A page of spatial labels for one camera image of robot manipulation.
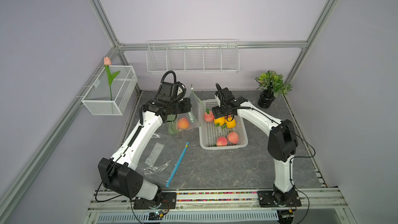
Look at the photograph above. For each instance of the white wire wall shelf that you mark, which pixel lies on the white wire wall shelf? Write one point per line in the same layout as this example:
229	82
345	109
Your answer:
193	56

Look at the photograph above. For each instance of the yellow peach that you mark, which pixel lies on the yellow peach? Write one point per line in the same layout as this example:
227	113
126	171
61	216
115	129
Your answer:
230	122
219	122

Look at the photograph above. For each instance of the white plastic perforated basket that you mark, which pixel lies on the white plastic perforated basket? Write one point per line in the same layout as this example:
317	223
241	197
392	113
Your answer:
209	133

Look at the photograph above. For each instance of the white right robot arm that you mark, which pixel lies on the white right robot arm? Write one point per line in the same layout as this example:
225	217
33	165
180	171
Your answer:
282	140

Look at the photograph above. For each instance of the white wire side basket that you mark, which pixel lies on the white wire side basket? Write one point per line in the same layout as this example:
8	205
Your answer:
97	98

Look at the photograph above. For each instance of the black plant vase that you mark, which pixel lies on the black plant vase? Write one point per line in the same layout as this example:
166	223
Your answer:
266	98

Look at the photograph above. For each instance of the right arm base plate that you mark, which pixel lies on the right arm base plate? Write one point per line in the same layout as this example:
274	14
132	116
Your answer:
276	198

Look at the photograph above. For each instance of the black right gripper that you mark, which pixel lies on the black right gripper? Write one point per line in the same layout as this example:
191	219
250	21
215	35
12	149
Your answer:
216	112

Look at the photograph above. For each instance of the green printed zip-top bag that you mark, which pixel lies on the green printed zip-top bag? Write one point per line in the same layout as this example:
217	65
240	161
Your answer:
194	115

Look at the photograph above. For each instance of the pink artificial tulip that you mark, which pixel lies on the pink artificial tulip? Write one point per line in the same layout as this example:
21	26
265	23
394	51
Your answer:
110	76

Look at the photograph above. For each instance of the clear bag with blue zipper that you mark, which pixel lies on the clear bag with blue zipper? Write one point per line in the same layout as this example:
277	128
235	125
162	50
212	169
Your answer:
161	158

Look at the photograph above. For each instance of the green artificial plant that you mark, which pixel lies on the green artificial plant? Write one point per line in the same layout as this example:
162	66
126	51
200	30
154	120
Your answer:
274	83

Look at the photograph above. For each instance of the orange peach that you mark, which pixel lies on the orange peach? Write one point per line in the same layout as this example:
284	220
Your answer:
182	124

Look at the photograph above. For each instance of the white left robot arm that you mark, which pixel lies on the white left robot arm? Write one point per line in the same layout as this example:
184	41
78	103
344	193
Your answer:
118	173

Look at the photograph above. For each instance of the white vent grille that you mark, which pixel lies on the white vent grille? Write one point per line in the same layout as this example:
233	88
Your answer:
188	217

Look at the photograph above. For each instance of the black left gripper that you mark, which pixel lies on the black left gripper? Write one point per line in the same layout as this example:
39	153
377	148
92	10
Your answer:
187	106

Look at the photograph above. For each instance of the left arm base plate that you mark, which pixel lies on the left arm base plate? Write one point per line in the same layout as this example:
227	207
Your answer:
164	200

